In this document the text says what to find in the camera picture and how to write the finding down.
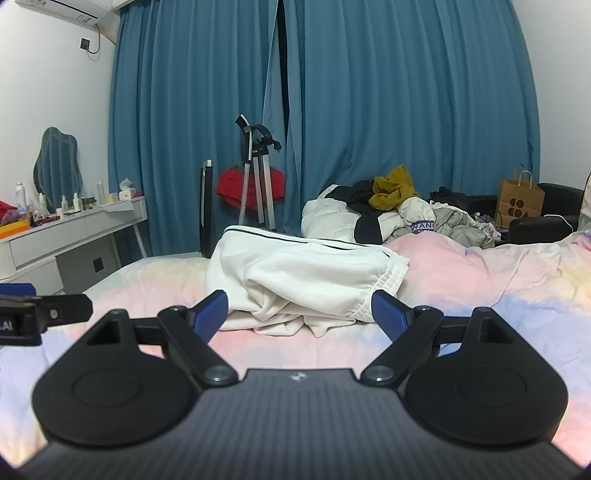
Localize orange box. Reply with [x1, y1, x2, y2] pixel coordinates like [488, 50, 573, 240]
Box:
[0, 219, 31, 240]

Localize grey garment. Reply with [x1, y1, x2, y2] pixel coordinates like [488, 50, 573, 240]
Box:
[431, 200, 502, 250]

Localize white dressing table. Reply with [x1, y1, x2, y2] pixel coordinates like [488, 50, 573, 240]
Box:
[0, 196, 148, 296]

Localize wall socket with cable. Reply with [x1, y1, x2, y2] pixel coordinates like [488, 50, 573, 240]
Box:
[79, 37, 102, 62]

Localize black garment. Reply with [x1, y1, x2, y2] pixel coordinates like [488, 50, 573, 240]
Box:
[330, 180, 379, 215]

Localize brown paper bag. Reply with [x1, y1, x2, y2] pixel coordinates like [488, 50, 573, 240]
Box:
[496, 166, 546, 229]

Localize white cable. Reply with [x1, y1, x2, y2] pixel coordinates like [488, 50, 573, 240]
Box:
[542, 213, 576, 232]

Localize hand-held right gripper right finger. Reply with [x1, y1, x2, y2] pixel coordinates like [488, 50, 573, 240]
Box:
[360, 290, 522, 387]

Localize mustard yellow garment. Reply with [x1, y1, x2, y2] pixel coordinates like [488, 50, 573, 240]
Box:
[372, 165, 422, 210]

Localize red cloth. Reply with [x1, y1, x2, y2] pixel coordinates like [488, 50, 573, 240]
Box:
[217, 166, 287, 210]

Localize wavy mirror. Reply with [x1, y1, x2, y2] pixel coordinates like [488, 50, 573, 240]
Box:
[32, 127, 85, 204]

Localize black armchair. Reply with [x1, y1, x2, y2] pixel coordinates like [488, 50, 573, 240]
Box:
[508, 182, 585, 245]

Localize pastel pillow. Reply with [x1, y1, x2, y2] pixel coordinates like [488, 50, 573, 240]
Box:
[577, 171, 591, 232]

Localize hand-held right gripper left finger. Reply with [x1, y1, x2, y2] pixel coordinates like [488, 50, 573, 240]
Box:
[78, 290, 240, 387]

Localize white and black jacket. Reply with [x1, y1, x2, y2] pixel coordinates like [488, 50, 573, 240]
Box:
[301, 185, 437, 245]

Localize dark clothes heap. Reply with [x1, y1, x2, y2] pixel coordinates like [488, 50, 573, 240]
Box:
[429, 186, 468, 208]

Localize blue curtain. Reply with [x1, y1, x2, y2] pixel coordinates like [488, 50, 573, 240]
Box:
[277, 0, 541, 241]
[107, 0, 289, 259]

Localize white pants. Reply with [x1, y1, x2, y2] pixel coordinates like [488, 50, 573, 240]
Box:
[205, 225, 411, 339]

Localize pastel duvet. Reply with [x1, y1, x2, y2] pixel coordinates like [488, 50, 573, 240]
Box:
[0, 228, 591, 467]

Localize white air conditioner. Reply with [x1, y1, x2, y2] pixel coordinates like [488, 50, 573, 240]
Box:
[14, 0, 121, 26]

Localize black flat panel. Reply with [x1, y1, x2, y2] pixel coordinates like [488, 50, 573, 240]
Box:
[199, 159, 215, 259]

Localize garment steamer stand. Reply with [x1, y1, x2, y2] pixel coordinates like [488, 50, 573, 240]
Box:
[235, 114, 283, 232]

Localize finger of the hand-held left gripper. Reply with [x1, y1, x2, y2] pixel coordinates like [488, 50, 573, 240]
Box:
[35, 294, 93, 325]

